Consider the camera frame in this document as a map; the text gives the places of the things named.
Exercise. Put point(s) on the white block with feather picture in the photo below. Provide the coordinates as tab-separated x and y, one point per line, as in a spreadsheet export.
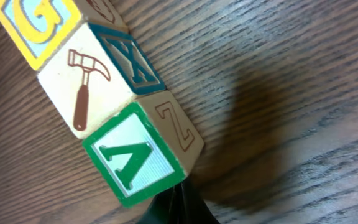
96	73

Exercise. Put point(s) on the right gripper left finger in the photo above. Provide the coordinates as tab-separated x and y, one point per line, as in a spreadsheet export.
162	210

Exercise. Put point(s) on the yellow top wooden block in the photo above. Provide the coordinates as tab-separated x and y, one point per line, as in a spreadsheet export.
39	27

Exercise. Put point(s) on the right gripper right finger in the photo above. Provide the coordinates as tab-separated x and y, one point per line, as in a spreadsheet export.
192	208

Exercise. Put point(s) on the green A block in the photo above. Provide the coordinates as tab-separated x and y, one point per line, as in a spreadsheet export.
148	147

